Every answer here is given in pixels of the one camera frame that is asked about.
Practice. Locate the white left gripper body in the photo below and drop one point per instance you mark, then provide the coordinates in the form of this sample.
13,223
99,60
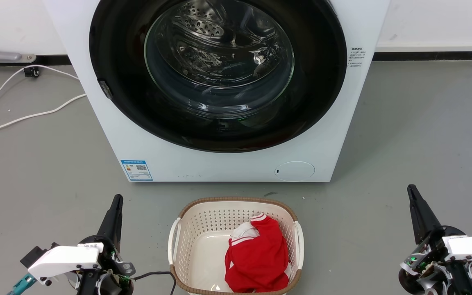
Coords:
66,260

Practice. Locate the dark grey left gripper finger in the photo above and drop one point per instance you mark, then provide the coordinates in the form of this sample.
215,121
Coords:
108,223
118,229

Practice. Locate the stainless steel washer drum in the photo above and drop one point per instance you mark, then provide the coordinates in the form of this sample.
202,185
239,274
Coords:
219,45

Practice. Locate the black round glass washer door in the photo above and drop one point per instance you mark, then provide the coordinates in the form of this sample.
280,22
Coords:
129,102

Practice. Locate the small black text sticker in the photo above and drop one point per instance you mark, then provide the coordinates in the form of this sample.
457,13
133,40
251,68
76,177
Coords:
357,57

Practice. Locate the red and white garment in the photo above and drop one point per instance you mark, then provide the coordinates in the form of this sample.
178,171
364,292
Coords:
260,258

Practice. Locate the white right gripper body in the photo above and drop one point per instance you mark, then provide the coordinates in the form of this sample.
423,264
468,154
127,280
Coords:
465,250

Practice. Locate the blue energy label sticker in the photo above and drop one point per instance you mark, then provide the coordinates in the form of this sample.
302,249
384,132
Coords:
137,170

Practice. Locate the round white filter cover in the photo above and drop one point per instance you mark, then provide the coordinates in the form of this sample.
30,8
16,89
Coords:
295,171

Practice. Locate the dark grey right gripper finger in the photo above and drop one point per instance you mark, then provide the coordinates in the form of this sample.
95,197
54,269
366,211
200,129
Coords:
417,217
429,221

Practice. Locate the white front-load washing machine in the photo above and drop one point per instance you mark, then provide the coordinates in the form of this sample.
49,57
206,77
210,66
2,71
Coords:
96,123

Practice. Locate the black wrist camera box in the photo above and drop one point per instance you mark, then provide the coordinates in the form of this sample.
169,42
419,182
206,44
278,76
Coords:
35,254

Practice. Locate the small black floor clip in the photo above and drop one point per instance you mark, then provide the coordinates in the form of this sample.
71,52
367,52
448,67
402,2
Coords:
31,72

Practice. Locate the teal and grey left arm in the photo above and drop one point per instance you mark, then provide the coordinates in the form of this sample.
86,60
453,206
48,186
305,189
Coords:
22,283

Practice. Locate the cream laundry basket brown rim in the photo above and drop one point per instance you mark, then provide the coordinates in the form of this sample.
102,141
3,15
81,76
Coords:
203,229

